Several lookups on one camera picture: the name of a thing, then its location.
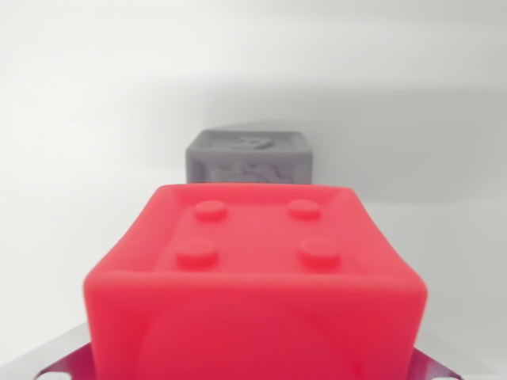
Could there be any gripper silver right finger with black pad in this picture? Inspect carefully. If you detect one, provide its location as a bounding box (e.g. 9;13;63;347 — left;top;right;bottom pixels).
411;344;473;380

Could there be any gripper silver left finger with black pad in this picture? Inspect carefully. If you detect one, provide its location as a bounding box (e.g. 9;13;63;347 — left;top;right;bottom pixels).
0;320;97;380

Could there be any red embossed cube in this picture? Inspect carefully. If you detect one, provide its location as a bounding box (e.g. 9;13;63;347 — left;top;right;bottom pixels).
82;183;429;380

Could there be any grey embossed cube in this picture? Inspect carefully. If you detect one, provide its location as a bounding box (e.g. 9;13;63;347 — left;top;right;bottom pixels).
185;128;312;186

